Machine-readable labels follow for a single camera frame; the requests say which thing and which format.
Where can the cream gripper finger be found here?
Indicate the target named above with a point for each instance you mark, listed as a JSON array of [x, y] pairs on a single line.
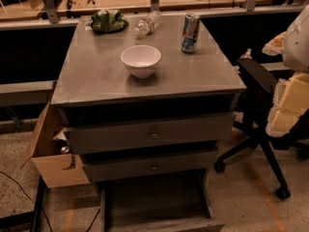
[[291, 97]]

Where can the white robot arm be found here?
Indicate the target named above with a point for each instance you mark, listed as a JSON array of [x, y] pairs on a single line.
[[300, 25]]

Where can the grey drawer cabinet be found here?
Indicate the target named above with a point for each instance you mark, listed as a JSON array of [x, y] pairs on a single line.
[[147, 144]]

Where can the redbull can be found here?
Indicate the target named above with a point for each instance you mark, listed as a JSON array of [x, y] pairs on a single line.
[[190, 33]]

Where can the cardboard box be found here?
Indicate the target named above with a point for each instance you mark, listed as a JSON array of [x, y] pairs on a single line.
[[56, 169]]

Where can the black office chair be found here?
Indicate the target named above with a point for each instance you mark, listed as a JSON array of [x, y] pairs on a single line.
[[255, 104]]

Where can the clear plastic water bottle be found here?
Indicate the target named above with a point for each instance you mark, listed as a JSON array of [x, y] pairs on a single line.
[[147, 24]]

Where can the can in cardboard box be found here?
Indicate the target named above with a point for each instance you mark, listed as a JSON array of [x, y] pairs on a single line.
[[65, 149]]

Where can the white bowl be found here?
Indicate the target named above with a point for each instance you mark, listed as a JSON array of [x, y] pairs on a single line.
[[141, 60]]

